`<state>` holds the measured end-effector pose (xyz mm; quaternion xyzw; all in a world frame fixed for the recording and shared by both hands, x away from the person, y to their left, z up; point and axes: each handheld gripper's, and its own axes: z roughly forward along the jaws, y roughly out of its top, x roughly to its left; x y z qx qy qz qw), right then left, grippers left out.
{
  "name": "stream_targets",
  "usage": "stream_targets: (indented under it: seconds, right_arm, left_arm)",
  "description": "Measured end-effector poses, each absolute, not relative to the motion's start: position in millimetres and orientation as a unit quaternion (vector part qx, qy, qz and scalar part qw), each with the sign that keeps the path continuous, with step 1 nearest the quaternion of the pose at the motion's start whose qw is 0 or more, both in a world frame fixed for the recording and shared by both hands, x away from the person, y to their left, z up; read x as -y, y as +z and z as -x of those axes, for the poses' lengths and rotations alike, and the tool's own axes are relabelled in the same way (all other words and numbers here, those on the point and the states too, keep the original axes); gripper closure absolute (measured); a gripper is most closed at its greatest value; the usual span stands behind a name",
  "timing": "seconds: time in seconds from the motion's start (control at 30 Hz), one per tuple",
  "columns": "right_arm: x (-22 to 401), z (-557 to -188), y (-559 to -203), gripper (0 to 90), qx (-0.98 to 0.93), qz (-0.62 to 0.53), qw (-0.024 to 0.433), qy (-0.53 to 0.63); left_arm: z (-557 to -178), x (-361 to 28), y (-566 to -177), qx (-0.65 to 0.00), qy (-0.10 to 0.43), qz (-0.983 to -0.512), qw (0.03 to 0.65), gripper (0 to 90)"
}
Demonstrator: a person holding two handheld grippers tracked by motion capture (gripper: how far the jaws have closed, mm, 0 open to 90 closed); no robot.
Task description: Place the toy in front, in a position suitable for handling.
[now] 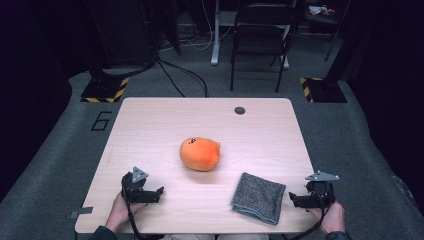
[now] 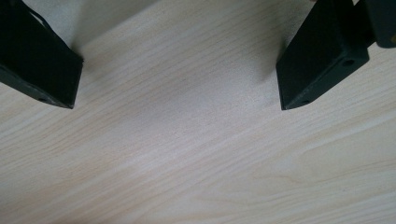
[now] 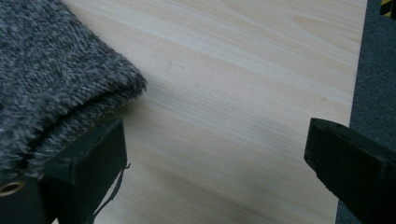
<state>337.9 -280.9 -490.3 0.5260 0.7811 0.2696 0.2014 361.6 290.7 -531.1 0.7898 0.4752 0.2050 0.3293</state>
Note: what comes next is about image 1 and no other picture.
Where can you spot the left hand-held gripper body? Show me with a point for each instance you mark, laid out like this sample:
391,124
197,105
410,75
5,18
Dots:
135,193

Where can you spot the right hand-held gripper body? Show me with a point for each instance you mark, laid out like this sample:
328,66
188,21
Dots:
320,195

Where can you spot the grey fluffy towel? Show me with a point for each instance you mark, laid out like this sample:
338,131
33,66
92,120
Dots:
258,198

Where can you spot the orange plush toy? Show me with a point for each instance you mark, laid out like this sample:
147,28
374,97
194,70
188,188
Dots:
200,155

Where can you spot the person's left hand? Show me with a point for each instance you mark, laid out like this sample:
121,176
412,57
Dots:
120,213

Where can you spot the person's right hand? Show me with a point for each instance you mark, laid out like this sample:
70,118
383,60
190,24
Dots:
331,218

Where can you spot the grey tape piece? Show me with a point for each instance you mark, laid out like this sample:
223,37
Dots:
81,211

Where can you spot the striped black stand base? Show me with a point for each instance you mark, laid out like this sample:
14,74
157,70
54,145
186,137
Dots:
325,90
103,91

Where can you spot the white desk leg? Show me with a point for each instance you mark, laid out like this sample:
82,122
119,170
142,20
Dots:
215,36
285,50

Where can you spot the dark cabinet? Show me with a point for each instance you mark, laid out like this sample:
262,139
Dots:
123,30

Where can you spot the black folding chair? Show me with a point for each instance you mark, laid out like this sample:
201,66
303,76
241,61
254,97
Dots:
261,36

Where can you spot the small dark side table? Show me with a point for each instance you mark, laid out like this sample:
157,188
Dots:
325,20

